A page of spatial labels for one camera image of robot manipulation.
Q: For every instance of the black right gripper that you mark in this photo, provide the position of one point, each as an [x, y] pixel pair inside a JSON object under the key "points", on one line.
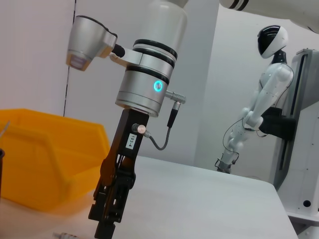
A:
{"points": [[127, 144]]}

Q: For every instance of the clear grey ballpoint pen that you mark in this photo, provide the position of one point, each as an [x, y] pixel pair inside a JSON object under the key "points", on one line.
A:
{"points": [[67, 235]]}

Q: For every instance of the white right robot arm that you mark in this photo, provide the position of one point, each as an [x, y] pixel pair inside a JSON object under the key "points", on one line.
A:
{"points": [[154, 49]]}

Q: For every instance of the black mesh pen holder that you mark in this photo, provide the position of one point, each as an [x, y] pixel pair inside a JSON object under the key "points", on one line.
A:
{"points": [[2, 174]]}

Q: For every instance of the yellow plastic bin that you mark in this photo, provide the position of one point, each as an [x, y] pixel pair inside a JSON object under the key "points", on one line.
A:
{"points": [[49, 154]]}

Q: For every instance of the white humanoid robot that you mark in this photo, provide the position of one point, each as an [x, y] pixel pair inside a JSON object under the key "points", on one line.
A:
{"points": [[269, 99]]}

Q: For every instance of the white lift column stand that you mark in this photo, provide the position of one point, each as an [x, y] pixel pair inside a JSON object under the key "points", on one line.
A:
{"points": [[304, 149]]}

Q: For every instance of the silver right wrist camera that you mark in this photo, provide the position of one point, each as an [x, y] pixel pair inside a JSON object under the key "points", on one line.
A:
{"points": [[87, 44]]}

